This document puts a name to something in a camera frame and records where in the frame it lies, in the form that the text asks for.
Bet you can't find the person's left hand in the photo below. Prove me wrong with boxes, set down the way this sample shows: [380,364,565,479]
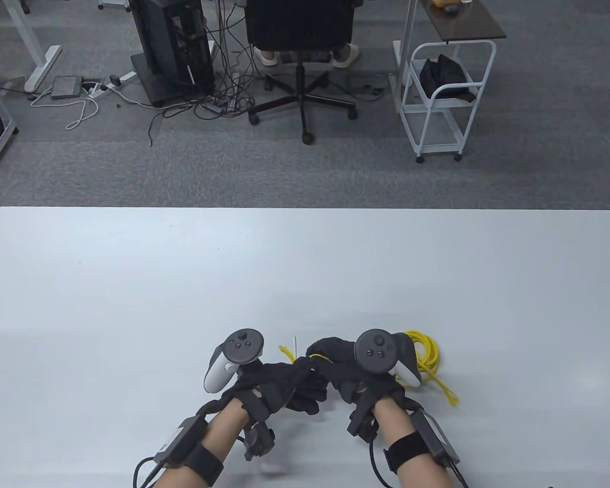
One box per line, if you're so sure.
[197,356,330,422]

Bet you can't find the person's right hand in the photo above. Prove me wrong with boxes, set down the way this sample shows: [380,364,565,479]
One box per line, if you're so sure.
[305,337,406,406]

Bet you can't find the yellow rope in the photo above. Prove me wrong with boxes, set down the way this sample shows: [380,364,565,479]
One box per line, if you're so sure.
[279,330,460,407]

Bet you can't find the person's right forearm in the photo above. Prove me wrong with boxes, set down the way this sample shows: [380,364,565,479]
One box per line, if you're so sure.
[374,396,453,488]

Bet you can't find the grey white handheld controller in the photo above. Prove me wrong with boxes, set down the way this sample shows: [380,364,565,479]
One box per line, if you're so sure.
[204,329,265,394]
[354,329,421,389]

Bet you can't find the black sensor box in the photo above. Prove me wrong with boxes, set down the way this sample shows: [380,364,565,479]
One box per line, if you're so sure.
[152,416,209,466]
[409,411,461,466]

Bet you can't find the white rolling cart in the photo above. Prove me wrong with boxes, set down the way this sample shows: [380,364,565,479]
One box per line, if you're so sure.
[396,40,497,164]
[391,0,507,113]

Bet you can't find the black bag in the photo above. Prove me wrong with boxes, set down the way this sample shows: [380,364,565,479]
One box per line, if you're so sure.
[419,54,476,103]

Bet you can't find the white power strip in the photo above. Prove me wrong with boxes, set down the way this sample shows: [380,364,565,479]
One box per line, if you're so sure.
[84,71,138,98]

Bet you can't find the black office chair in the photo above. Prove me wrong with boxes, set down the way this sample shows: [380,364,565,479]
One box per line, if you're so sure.
[245,0,364,145]

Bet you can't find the grey flat box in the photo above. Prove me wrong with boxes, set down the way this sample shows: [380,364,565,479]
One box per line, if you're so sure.
[50,76,83,99]

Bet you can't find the black computer tower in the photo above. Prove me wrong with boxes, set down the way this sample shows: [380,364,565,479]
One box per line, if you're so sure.
[130,0,216,100]

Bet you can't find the white desk leg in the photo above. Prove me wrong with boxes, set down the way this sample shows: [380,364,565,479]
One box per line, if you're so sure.
[4,0,63,93]

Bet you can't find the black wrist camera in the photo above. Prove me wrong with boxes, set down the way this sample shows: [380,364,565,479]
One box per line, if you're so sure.
[347,391,379,443]
[243,422,276,461]

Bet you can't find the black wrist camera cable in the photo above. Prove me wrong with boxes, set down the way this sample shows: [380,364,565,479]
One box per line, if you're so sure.
[369,440,394,488]

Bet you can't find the black forearm strap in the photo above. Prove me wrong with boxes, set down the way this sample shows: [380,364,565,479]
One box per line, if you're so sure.
[183,442,224,483]
[384,432,430,473]

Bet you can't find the black sensor box cable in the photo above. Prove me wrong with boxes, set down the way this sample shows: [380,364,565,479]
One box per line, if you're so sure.
[447,460,471,488]
[132,455,163,488]

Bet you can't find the bundle of black cables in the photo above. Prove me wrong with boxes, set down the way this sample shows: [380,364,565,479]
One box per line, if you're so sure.
[147,0,265,148]

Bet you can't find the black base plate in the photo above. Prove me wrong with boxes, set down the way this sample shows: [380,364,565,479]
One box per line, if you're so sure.
[131,51,217,108]

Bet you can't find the white cable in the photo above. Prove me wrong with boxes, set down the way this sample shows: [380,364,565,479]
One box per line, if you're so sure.
[29,84,100,130]

